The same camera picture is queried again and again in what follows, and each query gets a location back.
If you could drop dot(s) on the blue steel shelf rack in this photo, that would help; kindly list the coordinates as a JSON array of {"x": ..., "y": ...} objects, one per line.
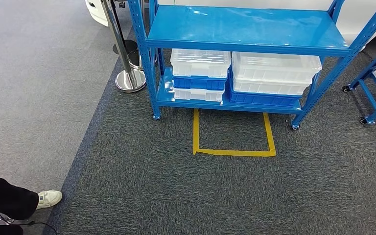
[{"x": 246, "y": 27}]

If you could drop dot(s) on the blue shelf rack with casters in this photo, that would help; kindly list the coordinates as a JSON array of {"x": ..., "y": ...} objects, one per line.
[{"x": 368, "y": 97}]

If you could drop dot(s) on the yellow floor tape square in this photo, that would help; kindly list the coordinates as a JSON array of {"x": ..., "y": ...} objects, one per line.
[{"x": 195, "y": 133}]

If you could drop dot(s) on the chrome stanchion base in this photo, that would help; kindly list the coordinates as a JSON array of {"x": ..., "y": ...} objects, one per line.
[
  {"x": 130, "y": 81},
  {"x": 135, "y": 60}
]

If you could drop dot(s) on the white car with red stripe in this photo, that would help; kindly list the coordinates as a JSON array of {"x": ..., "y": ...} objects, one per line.
[{"x": 353, "y": 19}]

